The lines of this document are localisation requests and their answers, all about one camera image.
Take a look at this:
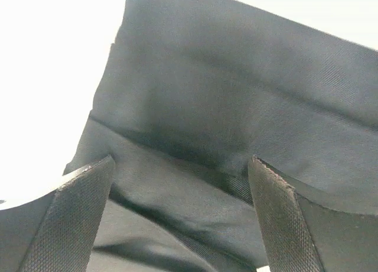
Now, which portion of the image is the black pleated skirt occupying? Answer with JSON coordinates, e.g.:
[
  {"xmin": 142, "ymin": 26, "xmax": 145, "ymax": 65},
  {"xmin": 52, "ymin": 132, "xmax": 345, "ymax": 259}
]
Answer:
[{"xmin": 66, "ymin": 0, "xmax": 377, "ymax": 271}]

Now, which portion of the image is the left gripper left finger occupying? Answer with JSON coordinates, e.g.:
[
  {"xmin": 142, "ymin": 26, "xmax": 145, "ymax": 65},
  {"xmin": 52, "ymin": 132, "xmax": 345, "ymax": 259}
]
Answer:
[{"xmin": 1, "ymin": 156, "xmax": 115, "ymax": 271}]

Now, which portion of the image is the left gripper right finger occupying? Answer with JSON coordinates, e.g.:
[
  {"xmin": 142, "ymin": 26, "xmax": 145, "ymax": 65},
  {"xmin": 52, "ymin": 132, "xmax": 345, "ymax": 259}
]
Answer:
[{"xmin": 248, "ymin": 156, "xmax": 377, "ymax": 271}]

